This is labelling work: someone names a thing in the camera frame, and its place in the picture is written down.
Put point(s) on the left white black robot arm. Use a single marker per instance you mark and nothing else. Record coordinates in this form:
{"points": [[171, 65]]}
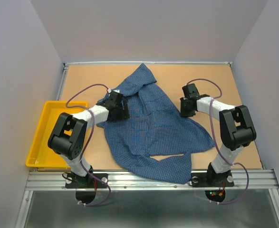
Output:
{"points": [[68, 136]]}

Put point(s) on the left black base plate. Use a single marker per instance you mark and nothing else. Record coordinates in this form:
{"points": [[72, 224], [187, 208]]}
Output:
{"points": [[74, 181]]}

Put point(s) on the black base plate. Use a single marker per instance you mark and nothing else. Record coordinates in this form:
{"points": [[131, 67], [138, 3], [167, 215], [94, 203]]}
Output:
{"points": [[204, 180], [74, 181]]}

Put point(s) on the aluminium mounting rail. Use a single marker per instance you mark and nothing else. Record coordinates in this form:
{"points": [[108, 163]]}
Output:
{"points": [[122, 180]]}

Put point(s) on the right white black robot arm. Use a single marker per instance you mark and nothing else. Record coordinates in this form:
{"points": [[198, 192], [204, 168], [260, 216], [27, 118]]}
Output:
{"points": [[232, 130]]}

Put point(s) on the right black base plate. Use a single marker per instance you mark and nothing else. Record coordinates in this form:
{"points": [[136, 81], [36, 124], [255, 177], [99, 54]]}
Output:
{"points": [[204, 180]]}

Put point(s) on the blue checked long sleeve shirt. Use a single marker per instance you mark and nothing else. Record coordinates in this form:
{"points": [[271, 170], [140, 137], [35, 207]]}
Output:
{"points": [[155, 142]]}

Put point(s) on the yellow plastic tray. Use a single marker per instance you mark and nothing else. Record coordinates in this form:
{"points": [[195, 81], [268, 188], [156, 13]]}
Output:
{"points": [[40, 155]]}

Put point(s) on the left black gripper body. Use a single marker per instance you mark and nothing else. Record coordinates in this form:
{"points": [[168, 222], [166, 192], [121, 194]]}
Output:
{"points": [[121, 114]]}

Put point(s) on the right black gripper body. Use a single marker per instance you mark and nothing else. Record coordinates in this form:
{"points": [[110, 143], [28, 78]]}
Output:
{"points": [[184, 110]]}

